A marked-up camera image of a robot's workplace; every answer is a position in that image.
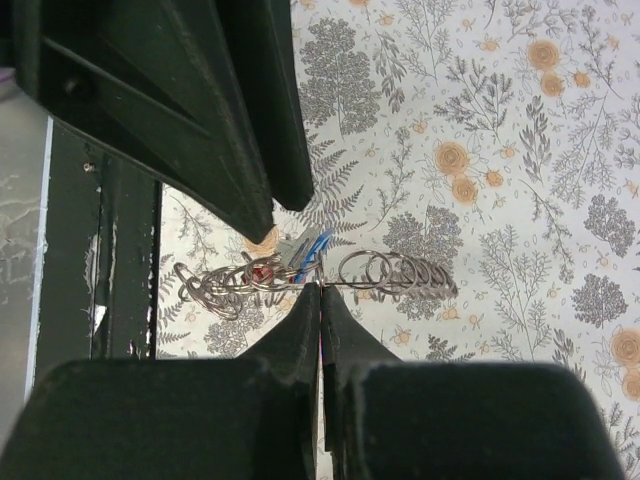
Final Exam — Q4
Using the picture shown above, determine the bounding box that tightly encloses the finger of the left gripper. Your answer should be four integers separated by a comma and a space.
215, 0, 314, 211

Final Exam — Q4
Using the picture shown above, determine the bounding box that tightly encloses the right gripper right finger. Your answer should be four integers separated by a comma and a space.
320, 287, 400, 479

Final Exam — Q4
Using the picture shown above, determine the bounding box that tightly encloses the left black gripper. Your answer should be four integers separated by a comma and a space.
9, 0, 274, 242

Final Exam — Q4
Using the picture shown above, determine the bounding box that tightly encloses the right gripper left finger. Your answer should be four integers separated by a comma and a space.
234, 283, 320, 479

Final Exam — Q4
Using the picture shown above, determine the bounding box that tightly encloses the red key tag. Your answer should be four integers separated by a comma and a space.
251, 267, 273, 284

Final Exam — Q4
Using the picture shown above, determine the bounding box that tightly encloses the blue key tag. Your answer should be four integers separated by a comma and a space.
290, 229, 333, 284

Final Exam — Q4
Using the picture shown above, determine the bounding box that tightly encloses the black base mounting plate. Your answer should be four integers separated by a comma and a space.
32, 121, 162, 381

